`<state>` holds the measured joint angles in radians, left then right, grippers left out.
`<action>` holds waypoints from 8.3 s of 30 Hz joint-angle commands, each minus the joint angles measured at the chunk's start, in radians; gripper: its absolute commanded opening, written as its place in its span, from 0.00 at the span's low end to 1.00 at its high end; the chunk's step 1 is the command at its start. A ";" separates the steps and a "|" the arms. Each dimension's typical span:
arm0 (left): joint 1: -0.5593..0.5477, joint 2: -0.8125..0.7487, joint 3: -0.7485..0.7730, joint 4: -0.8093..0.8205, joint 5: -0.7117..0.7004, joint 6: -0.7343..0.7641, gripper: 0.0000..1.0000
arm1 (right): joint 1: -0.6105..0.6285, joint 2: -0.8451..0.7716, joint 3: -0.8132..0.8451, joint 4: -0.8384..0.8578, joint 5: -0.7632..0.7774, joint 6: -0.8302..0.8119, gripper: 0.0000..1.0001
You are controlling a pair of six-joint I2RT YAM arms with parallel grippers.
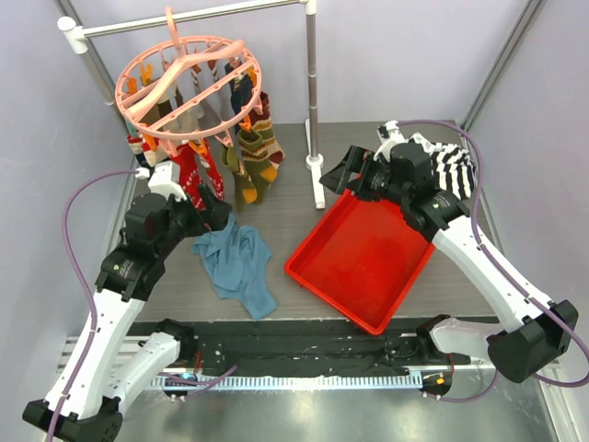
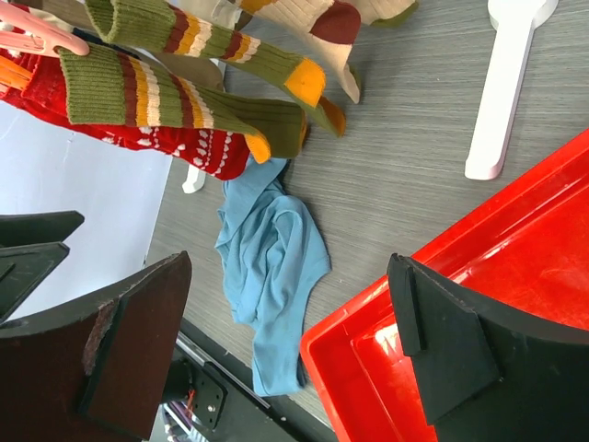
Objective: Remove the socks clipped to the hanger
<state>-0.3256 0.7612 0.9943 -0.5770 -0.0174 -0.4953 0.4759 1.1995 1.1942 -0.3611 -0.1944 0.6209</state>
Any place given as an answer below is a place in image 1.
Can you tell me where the white slotted cable duct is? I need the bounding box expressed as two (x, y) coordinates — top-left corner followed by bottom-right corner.
(146, 373), (424, 392)

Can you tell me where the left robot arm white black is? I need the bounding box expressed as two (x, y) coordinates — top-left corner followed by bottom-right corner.
(22, 184), (233, 441)

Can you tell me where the metal clothes rack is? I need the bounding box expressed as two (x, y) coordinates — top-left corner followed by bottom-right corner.
(56, 0), (327, 211)

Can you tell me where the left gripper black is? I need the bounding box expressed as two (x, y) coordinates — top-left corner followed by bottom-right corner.
(156, 182), (230, 257)

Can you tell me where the beige sock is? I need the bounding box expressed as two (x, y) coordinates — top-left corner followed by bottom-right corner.
(179, 104), (204, 134)

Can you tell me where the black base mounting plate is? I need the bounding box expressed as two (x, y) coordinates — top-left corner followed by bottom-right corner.
(173, 319), (470, 378)

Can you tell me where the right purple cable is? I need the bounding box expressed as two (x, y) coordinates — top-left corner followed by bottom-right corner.
(398, 118), (589, 406)

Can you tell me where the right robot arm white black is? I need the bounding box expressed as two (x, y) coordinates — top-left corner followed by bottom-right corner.
(319, 143), (579, 383)

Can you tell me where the purple cable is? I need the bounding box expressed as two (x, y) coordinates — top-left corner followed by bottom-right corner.
(45, 167), (142, 436)
(398, 118), (589, 406)

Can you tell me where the navy blue sock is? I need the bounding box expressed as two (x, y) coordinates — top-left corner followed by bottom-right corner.
(225, 56), (253, 114)

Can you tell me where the maroon striped sock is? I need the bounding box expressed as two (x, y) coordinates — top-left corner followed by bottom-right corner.
(249, 91), (285, 169)

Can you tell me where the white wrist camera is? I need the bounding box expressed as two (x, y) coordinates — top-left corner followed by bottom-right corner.
(134, 161), (187, 202)
(375, 121), (407, 162)

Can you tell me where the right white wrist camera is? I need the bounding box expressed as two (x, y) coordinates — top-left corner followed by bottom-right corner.
(375, 121), (407, 162)

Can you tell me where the olive green orange-toe sock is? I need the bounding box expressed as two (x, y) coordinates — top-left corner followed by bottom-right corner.
(237, 129), (277, 204)

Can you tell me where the blue cloth garment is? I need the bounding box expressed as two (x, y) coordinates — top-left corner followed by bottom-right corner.
(191, 214), (277, 320)

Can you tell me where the black white striped garment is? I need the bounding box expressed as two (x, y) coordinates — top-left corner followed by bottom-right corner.
(410, 133), (476, 201)

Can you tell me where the pink round clip hanger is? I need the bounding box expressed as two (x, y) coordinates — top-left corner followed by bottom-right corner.
(123, 30), (255, 147)

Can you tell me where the red christmas sock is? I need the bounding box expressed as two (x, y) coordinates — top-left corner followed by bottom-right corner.
(199, 139), (225, 201)
(171, 145), (204, 210)

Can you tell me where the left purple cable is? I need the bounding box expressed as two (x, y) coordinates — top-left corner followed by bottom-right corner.
(45, 167), (142, 436)

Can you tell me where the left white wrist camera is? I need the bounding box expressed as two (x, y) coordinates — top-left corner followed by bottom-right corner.
(134, 161), (187, 202)

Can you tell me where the black white cuffed sock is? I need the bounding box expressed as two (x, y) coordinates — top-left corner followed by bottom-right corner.
(126, 134), (168, 168)

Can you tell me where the brown sock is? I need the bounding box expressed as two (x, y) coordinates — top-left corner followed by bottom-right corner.
(156, 92), (179, 133)

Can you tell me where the red plastic tray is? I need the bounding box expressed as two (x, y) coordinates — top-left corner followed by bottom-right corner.
(284, 192), (434, 335)

